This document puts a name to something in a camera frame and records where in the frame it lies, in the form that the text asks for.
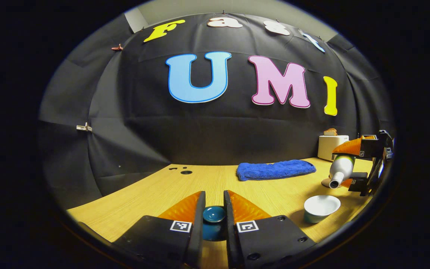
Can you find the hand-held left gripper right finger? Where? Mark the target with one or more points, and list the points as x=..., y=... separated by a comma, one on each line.
x=230, y=231

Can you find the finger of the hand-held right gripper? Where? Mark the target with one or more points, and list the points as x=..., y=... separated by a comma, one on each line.
x=358, y=182
x=370, y=147

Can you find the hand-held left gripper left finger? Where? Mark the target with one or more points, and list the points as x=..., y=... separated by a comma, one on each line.
x=198, y=231

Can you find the silver green-label water bottle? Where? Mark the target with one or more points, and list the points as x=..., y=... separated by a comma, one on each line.
x=342, y=168

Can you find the blue teacup lid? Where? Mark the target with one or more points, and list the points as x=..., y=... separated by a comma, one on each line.
x=214, y=215

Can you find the round brown coaster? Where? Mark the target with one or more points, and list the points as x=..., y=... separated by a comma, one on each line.
x=325, y=183

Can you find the white teacup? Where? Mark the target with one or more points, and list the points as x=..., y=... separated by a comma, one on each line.
x=321, y=204

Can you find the toast slice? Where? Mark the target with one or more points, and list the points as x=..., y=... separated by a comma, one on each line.
x=330, y=132

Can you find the white toaster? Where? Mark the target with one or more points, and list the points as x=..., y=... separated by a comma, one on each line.
x=327, y=147

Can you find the blue folded towel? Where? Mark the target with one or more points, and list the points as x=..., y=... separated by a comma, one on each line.
x=274, y=170

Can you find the black backdrop cloth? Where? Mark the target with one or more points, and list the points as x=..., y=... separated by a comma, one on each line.
x=200, y=138

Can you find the white cloth clip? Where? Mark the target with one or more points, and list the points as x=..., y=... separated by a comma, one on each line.
x=84, y=127

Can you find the copper cloth clip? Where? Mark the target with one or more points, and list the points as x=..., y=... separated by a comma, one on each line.
x=117, y=47

